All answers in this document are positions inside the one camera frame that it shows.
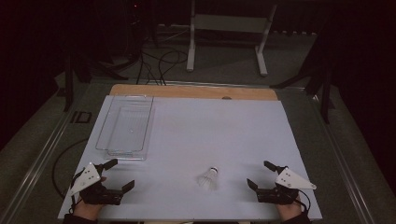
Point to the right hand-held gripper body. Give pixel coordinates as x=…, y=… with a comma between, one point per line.
x=277, y=195

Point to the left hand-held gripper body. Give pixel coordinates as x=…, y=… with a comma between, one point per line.
x=93, y=194

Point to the clear plastic tray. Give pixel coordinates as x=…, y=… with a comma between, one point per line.
x=130, y=130

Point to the white shuttlecock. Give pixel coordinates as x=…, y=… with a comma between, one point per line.
x=208, y=179

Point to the person's left hand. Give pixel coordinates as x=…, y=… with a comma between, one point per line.
x=87, y=210

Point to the person's right hand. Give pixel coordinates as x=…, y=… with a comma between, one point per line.
x=290, y=210

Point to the white table sheet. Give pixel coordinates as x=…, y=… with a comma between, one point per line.
x=218, y=133

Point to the black metal stand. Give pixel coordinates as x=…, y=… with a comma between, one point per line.
x=325, y=93
x=69, y=84

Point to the wooden table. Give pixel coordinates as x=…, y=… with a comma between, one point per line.
x=186, y=91

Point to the white metal stand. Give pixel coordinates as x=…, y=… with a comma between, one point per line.
x=230, y=23

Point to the black square floor frame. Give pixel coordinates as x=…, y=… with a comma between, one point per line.
x=81, y=117

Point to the metal floor rail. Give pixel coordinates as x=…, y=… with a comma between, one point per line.
x=40, y=158
x=342, y=158

